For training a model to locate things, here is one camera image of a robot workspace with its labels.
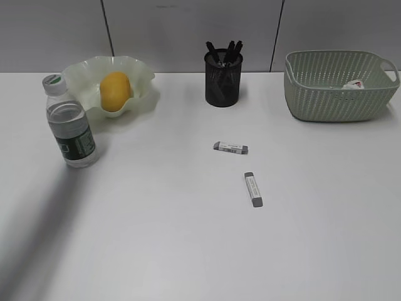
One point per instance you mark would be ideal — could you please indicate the yellow mango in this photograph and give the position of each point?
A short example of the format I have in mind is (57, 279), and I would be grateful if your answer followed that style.
(115, 90)

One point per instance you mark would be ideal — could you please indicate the clear water bottle green label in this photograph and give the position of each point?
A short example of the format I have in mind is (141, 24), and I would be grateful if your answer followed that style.
(69, 124)

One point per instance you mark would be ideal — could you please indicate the white waste paper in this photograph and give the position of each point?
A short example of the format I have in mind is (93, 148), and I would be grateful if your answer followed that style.
(353, 85)

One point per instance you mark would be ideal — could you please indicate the grey white eraser top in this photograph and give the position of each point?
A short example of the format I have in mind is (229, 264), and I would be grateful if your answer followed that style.
(231, 148)

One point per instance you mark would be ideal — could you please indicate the grey white eraser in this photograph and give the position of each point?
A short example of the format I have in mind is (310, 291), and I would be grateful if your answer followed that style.
(231, 148)
(253, 190)

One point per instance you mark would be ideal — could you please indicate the grey white eraser right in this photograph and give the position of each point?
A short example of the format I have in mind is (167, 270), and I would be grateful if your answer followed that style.
(253, 190)

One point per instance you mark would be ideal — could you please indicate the black mesh pen holder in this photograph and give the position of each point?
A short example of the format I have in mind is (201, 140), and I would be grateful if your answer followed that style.
(222, 83)

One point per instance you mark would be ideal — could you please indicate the pale green woven basket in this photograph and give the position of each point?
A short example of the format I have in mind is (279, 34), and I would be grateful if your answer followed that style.
(313, 82)

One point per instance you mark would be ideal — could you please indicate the pale green wavy plate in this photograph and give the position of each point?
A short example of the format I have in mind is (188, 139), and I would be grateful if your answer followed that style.
(83, 81)

